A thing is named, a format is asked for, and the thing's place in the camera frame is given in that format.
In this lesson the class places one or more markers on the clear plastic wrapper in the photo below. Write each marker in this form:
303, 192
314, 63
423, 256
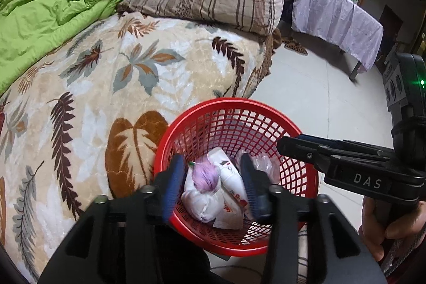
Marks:
266, 167

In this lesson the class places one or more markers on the green quilt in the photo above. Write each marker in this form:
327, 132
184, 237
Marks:
43, 17

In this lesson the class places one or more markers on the brown patterned slipper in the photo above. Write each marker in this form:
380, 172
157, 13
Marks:
296, 46

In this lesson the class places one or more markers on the white packet with red print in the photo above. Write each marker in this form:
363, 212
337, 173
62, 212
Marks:
229, 219

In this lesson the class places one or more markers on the table with lilac tablecloth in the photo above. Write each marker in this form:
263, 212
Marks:
332, 14

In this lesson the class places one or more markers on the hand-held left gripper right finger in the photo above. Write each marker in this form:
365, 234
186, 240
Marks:
253, 187

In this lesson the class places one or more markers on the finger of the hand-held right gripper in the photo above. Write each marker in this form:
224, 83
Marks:
319, 139
299, 151

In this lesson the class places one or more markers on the purple ball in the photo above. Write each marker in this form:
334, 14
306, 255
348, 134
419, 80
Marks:
206, 177

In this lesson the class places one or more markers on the plaid cloth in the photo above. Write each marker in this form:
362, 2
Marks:
308, 257

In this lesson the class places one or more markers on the person's right hand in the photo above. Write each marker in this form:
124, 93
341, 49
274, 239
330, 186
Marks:
371, 224

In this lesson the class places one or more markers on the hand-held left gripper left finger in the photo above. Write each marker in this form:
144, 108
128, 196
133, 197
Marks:
174, 187

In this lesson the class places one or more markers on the leaf print blanket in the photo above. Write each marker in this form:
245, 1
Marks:
100, 124

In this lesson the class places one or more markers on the white sock with green cuff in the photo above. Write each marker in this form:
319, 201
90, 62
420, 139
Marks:
199, 209

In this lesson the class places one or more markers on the red plastic mesh basket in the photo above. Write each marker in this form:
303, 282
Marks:
229, 245

